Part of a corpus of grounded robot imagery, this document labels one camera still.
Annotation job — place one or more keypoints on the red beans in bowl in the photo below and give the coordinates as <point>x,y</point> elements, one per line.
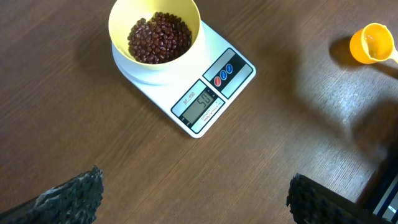
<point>161,39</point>

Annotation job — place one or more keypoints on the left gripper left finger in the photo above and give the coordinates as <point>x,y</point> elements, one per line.
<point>74,202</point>

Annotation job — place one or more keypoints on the yellow plastic bowl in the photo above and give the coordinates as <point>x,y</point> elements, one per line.
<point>125,14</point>

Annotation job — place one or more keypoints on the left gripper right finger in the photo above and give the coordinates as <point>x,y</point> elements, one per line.
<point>310,202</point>

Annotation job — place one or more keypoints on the yellow plastic scoop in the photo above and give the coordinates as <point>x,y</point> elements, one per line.
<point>373,44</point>

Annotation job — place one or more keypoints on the white digital kitchen scale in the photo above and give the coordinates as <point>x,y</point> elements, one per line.
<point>195,94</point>

